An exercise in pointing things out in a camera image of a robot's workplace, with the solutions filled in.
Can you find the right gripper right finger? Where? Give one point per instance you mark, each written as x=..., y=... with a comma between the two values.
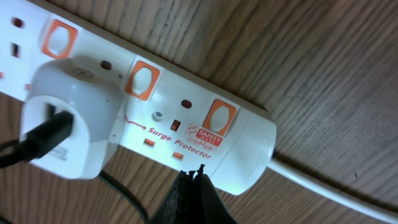
x=210, y=205

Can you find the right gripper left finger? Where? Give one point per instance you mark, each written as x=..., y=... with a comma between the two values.
x=175, y=208

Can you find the white charger adapter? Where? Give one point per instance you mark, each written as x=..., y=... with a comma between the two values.
x=71, y=118

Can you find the white power strip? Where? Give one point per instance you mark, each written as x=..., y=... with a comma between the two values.
x=170, y=115

